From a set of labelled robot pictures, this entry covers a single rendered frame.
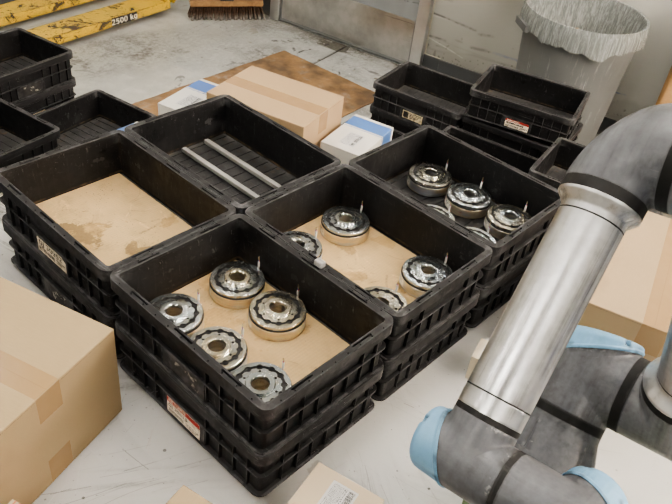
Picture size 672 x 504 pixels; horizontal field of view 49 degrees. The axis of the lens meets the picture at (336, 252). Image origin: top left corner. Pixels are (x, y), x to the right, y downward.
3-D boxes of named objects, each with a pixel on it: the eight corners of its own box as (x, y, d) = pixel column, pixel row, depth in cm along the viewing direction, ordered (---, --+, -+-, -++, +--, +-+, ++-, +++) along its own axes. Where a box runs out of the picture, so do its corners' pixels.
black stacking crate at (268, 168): (337, 206, 169) (343, 164, 162) (238, 258, 151) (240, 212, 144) (225, 136, 189) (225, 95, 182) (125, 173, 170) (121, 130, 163)
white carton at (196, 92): (201, 106, 223) (201, 78, 217) (234, 118, 219) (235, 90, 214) (158, 131, 208) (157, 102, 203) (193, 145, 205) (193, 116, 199)
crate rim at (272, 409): (396, 330, 125) (398, 320, 124) (264, 425, 107) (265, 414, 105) (240, 220, 145) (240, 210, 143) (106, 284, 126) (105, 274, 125)
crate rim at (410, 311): (493, 259, 144) (496, 250, 142) (396, 330, 125) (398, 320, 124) (343, 171, 163) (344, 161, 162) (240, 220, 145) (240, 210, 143)
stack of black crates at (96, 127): (105, 167, 291) (97, 88, 270) (162, 196, 280) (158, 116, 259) (19, 211, 263) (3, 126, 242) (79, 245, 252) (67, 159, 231)
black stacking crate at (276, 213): (481, 296, 150) (494, 252, 143) (387, 368, 131) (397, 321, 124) (338, 207, 169) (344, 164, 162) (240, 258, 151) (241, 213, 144)
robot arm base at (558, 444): (578, 485, 117) (606, 429, 118) (594, 506, 103) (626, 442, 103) (491, 438, 120) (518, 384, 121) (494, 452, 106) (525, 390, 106)
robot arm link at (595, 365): (541, 396, 120) (578, 321, 120) (621, 438, 113) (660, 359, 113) (522, 388, 110) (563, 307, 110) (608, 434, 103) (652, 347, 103)
